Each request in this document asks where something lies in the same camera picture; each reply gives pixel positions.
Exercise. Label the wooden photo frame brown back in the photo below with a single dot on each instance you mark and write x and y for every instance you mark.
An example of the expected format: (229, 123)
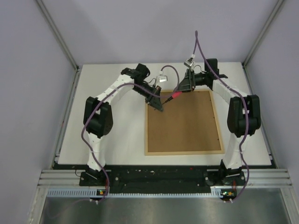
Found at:
(188, 125)

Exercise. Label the right aluminium corner post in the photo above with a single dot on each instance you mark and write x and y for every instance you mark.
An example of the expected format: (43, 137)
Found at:
(264, 31)

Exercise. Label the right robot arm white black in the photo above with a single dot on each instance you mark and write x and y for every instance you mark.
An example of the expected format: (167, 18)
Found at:
(243, 118)

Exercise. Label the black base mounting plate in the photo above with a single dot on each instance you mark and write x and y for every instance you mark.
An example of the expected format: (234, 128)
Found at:
(160, 179)

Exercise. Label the aluminium rail beam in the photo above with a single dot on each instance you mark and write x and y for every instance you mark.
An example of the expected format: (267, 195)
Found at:
(258, 178)

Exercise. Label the aluminium corner post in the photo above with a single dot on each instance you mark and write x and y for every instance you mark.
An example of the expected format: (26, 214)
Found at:
(264, 31)
(56, 33)

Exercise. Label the grey slotted cable duct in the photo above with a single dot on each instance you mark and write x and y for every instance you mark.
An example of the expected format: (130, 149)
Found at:
(96, 193)

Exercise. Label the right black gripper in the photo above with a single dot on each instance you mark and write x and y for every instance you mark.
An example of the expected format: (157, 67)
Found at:
(188, 84)

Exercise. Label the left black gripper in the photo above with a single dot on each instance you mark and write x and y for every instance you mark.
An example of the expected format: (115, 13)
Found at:
(155, 101)

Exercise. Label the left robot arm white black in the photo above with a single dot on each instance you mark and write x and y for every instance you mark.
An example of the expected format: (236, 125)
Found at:
(98, 115)

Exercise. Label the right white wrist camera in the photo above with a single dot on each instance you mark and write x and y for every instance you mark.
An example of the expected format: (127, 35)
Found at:
(189, 63)

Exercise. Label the left aluminium corner post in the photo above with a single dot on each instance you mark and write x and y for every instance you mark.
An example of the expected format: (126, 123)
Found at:
(56, 33)

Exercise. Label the pink handled screwdriver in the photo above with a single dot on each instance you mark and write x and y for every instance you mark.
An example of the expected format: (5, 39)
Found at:
(173, 96)

